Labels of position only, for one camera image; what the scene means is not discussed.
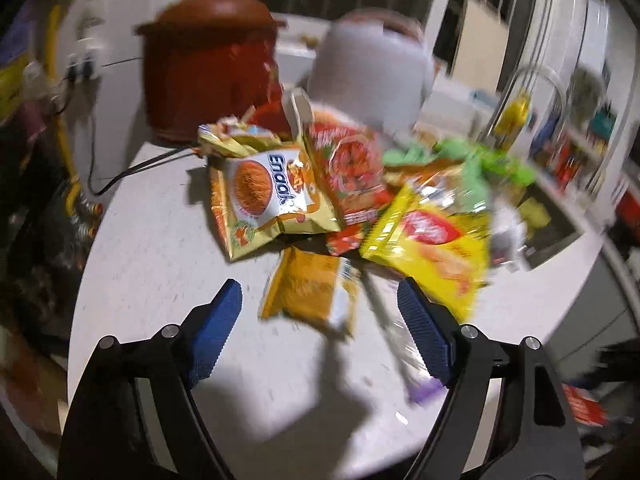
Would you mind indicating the white crumpled wrapper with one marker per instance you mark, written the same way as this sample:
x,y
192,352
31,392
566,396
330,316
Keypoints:
x,y
510,237

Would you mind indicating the yellow gas pipe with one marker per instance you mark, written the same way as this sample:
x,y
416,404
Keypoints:
x,y
62,130

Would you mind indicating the red snack packet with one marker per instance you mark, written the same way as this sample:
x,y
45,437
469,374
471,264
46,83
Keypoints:
x,y
350,170

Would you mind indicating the yellow snack packet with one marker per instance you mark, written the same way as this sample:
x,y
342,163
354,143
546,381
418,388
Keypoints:
x,y
430,240

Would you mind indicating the clear wrapper with purple end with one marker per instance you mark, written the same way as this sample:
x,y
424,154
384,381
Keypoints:
x,y
422,392

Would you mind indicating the kitchen sink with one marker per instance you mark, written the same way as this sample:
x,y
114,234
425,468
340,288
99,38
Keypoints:
x,y
550,230

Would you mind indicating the shelf of assorted bottles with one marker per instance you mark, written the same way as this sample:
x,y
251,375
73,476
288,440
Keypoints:
x,y
585,145

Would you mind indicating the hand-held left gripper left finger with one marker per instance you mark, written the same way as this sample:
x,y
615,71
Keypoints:
x,y
217,330

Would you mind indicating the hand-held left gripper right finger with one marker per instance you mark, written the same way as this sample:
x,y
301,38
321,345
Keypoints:
x,y
422,330

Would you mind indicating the gold orange noodle snack packet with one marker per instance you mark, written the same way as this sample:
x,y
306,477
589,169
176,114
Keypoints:
x,y
265,195

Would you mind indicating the red clay slow cooker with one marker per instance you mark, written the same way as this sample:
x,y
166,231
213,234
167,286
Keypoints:
x,y
200,60

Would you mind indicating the beige cutting board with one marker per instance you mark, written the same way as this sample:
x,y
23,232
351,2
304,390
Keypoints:
x,y
485,45

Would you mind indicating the white wall socket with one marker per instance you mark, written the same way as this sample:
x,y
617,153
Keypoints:
x,y
90,35

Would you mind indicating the crumpled gold snack packet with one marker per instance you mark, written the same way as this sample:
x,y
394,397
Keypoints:
x,y
235,135

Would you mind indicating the white rice cooker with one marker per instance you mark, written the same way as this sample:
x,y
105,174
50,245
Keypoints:
x,y
370,70

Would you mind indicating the chrome sink faucet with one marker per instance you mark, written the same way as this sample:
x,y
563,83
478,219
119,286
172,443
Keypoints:
x,y
542,74

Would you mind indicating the red printed packet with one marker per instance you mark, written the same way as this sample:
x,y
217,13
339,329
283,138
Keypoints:
x,y
582,405

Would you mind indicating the green snack packet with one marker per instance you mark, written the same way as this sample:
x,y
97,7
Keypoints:
x,y
465,170

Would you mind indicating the small orange seasoning packet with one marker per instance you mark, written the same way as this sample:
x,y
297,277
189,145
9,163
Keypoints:
x,y
305,285

